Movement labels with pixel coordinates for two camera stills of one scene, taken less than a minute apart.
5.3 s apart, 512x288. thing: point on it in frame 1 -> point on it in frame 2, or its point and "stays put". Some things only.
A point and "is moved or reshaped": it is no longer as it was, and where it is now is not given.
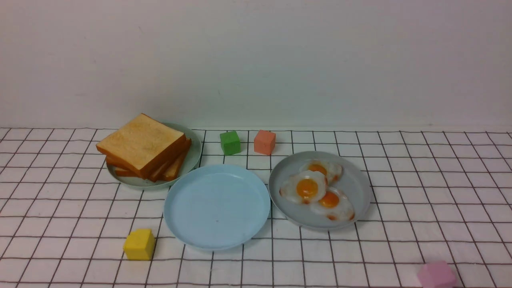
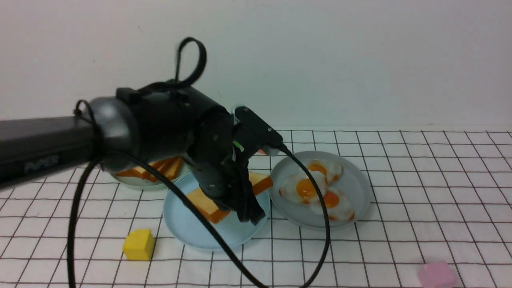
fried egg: [305, 187] stays put
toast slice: [141, 143] is moved or reshaped
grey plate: [353, 181] stays put
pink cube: [437, 275] stays put
